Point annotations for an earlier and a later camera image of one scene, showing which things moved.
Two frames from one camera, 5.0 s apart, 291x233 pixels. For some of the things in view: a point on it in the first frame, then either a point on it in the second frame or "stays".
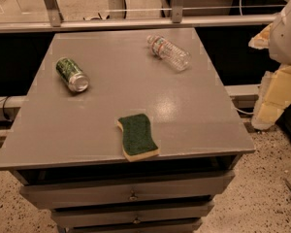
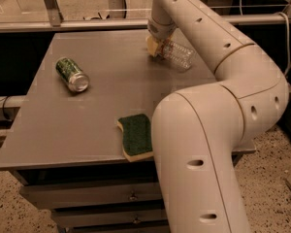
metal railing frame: (50, 19) stays
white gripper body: (287, 38) → (159, 29)
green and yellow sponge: (138, 140) stays
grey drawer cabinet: (64, 147) stays
